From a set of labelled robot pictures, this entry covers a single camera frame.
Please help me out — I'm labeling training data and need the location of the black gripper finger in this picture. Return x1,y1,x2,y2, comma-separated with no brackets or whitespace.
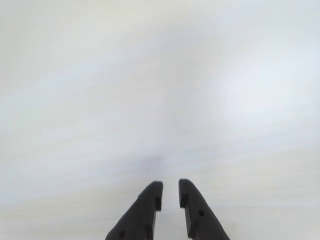
178,178,230,240
104,181,164,240

